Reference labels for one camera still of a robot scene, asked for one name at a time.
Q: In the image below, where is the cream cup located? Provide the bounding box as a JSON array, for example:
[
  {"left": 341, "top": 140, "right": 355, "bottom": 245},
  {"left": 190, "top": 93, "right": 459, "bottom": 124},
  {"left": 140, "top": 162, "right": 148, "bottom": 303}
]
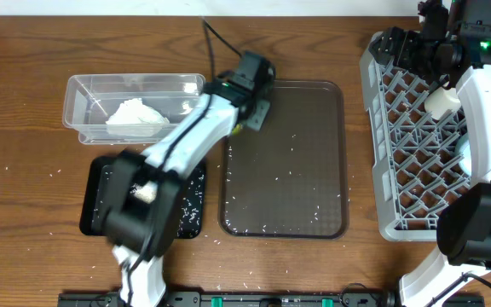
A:
[{"left": 424, "top": 87, "right": 461, "bottom": 120}]

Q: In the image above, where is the light blue bowl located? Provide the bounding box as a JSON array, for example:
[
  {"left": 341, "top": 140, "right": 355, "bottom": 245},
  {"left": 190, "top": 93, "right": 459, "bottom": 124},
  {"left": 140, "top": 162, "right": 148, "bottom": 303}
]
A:
[{"left": 454, "top": 133, "right": 472, "bottom": 177}]

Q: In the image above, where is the white tissue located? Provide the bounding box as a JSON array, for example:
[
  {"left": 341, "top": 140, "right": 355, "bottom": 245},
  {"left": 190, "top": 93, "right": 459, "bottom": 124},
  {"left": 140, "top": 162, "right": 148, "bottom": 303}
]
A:
[{"left": 106, "top": 98, "right": 170, "bottom": 137}]

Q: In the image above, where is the yellow green snack wrapper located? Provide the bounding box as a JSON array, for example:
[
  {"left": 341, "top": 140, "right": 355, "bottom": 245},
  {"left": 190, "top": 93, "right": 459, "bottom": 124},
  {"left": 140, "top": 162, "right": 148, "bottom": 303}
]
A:
[{"left": 231, "top": 124, "right": 243, "bottom": 136}]

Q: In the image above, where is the pile of rice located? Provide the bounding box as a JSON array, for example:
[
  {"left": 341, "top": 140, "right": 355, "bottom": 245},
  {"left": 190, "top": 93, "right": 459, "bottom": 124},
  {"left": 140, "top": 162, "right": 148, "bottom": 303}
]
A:
[{"left": 130, "top": 161, "right": 206, "bottom": 239}]

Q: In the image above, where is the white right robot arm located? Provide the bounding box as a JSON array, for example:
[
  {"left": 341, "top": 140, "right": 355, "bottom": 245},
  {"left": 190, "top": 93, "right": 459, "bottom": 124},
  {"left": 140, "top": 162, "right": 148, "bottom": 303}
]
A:
[{"left": 360, "top": 0, "right": 491, "bottom": 306}]

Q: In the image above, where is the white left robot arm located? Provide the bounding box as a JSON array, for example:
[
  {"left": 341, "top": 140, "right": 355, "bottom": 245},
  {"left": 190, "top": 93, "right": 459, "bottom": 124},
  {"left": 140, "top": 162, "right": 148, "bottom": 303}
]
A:
[{"left": 93, "top": 51, "right": 276, "bottom": 306}]

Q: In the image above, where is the grey dishwasher rack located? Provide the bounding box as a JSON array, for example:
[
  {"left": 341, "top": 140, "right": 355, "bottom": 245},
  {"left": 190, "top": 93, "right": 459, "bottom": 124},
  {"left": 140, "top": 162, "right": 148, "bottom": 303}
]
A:
[{"left": 360, "top": 51, "right": 480, "bottom": 241}]

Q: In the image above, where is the brown serving tray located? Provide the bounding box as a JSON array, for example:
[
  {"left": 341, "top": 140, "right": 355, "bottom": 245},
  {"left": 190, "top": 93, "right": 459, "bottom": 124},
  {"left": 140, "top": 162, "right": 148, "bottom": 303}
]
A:
[{"left": 218, "top": 81, "right": 349, "bottom": 240}]

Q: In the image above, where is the clear plastic bin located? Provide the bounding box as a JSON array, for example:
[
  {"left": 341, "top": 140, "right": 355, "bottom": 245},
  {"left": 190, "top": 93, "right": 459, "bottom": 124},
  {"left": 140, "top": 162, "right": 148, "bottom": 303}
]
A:
[{"left": 62, "top": 73, "right": 206, "bottom": 130}]

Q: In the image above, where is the black tray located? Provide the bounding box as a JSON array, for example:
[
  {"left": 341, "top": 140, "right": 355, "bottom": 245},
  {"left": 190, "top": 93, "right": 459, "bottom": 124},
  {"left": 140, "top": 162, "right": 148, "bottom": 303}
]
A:
[{"left": 79, "top": 156, "right": 206, "bottom": 239}]

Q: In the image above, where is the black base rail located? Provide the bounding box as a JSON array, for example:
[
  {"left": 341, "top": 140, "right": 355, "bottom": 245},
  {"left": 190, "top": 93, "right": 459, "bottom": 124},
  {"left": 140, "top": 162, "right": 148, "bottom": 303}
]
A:
[{"left": 56, "top": 290, "right": 486, "bottom": 307}]

